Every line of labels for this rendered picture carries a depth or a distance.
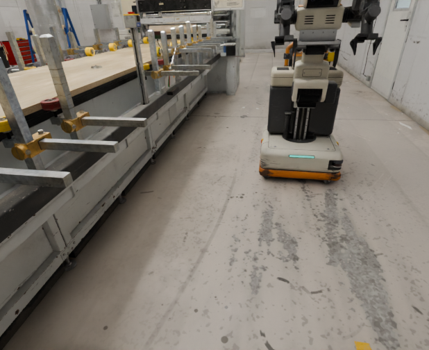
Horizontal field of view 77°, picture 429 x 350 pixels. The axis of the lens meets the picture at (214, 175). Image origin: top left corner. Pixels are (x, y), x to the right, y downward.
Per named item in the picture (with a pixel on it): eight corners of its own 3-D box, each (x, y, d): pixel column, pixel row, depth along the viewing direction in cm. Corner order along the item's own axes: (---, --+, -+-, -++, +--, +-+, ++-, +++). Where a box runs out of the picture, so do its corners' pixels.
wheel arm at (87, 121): (148, 126, 116) (146, 117, 114) (144, 129, 113) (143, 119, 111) (57, 123, 123) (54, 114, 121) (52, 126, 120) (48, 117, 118)
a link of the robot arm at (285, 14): (294, 7, 152) (278, 7, 154) (296, -6, 141) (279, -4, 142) (293, 29, 153) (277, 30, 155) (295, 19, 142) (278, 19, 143)
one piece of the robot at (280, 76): (266, 135, 266) (273, 41, 224) (325, 137, 256) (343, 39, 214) (265, 150, 237) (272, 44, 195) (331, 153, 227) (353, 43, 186)
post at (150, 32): (162, 100, 209) (153, 29, 185) (161, 101, 206) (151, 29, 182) (158, 100, 210) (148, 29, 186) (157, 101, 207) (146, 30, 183)
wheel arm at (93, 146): (120, 151, 94) (118, 139, 92) (116, 155, 92) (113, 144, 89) (12, 146, 102) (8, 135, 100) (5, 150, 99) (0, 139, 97)
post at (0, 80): (53, 190, 104) (0, 54, 80) (47, 195, 101) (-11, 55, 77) (46, 189, 105) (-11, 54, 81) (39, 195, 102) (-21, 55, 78)
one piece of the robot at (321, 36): (291, 64, 188) (294, 29, 177) (333, 64, 183) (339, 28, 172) (292, 69, 174) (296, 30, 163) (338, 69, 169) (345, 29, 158)
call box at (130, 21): (141, 28, 164) (139, 13, 160) (137, 29, 158) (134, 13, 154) (130, 28, 165) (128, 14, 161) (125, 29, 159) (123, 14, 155)
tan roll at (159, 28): (230, 31, 436) (230, 22, 430) (228, 32, 426) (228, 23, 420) (146, 33, 460) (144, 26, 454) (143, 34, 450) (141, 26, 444)
